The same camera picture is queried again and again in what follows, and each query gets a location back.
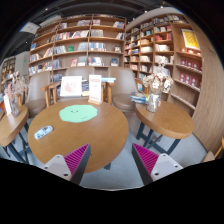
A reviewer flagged brown padded armchair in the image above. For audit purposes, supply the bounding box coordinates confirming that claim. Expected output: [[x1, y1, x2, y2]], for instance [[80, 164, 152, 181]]
[[25, 71, 50, 118], [107, 67, 137, 112]]

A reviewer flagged glass vase with dried flowers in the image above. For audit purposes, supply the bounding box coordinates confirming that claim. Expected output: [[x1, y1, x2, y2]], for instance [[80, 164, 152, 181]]
[[143, 57, 173, 112]]

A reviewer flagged wooden chair corner right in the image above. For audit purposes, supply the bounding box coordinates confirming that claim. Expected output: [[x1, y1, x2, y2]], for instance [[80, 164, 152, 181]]
[[202, 137, 224, 162]]

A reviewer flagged wooden bookshelf right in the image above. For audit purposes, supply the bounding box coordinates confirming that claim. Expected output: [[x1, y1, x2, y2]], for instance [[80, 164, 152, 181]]
[[124, 12, 202, 115]]

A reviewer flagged green smiley mouse pad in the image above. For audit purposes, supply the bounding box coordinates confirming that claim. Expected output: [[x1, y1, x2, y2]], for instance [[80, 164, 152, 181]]
[[59, 105, 98, 123]]

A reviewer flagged left vase with pink flowers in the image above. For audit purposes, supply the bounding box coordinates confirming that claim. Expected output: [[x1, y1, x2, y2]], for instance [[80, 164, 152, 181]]
[[4, 71, 29, 117]]

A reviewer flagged left brown padded armchair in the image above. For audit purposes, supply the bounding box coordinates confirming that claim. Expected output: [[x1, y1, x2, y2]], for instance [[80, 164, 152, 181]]
[[25, 71, 50, 118]]

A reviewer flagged round wooden left table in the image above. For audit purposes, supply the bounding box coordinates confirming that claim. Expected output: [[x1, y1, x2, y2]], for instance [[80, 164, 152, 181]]
[[0, 105, 29, 164]]

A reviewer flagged white picture sign card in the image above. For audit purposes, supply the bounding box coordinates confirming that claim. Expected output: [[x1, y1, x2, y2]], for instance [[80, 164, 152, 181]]
[[60, 76, 82, 97]]

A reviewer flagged white red-text standing sign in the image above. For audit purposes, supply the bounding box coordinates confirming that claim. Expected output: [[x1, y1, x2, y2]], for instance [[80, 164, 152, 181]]
[[89, 74, 102, 104]]

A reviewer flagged round wooden table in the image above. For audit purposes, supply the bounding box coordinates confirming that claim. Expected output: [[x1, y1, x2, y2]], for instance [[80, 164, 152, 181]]
[[0, 105, 29, 164], [28, 99, 129, 173], [135, 101, 194, 155]]

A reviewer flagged right brown padded armchair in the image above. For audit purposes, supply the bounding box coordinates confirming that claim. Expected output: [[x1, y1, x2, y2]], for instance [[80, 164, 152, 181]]
[[107, 67, 137, 112]]

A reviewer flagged large wooden bookshelf centre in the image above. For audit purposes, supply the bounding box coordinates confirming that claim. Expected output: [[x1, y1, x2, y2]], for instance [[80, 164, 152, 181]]
[[28, 14, 126, 76]]

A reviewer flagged yellow poster on shelf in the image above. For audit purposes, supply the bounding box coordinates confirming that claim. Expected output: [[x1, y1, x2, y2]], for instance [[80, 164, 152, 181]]
[[182, 29, 200, 50]]

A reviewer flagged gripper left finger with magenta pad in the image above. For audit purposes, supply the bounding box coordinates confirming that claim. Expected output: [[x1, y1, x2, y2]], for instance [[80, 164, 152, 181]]
[[43, 144, 91, 185]]

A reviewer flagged white patterned computer mouse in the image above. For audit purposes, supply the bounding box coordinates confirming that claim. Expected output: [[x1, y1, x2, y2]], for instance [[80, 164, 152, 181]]
[[34, 125, 53, 140]]

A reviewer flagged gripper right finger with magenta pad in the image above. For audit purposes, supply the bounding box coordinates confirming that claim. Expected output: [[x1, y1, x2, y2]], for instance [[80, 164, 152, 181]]
[[132, 143, 182, 185]]

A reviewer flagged round wooden right table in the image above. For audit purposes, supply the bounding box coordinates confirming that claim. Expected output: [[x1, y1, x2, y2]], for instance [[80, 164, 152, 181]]
[[135, 101, 194, 155]]

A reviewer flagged stack of books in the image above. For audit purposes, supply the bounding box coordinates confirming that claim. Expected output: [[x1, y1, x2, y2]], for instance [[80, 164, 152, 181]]
[[130, 92, 147, 104]]

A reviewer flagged round wooden centre table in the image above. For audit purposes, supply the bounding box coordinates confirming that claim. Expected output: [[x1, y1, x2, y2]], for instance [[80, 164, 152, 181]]
[[28, 99, 129, 173]]

